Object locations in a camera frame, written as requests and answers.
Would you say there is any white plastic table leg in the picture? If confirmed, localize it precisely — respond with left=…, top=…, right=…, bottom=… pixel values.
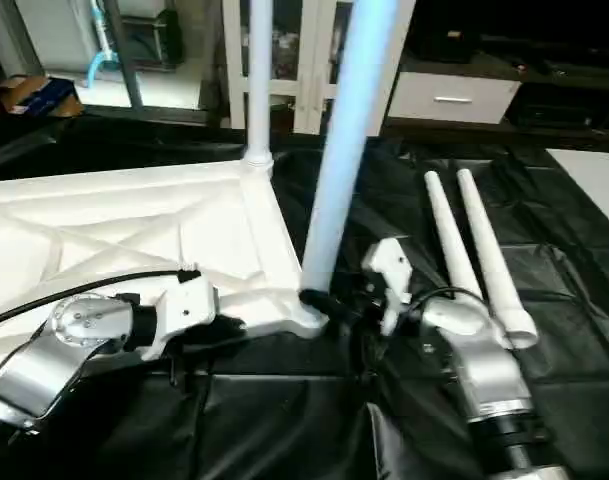
left=242, top=0, right=277, bottom=171
left=424, top=170, right=485, bottom=299
left=456, top=168, right=539, bottom=351
left=298, top=0, right=401, bottom=297

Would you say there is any white glass-door cabinet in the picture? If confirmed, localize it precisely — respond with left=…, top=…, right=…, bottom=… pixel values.
left=220, top=0, right=417, bottom=137

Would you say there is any grey metal pole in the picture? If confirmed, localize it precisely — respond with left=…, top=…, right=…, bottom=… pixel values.
left=102, top=0, right=145, bottom=109

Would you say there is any white sheet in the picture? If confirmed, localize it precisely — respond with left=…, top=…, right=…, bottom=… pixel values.
left=544, top=148, right=609, bottom=237

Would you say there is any white plastic table top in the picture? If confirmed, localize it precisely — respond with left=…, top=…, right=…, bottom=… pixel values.
left=0, top=158, right=327, bottom=373

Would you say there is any white low drawer unit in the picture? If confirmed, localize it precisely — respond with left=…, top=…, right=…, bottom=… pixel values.
left=386, top=70, right=523, bottom=127

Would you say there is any light blue hose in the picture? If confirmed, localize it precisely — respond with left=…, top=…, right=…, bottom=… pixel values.
left=84, top=0, right=121, bottom=91

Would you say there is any black work mat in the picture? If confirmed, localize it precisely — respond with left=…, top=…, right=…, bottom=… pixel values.
left=0, top=110, right=609, bottom=480

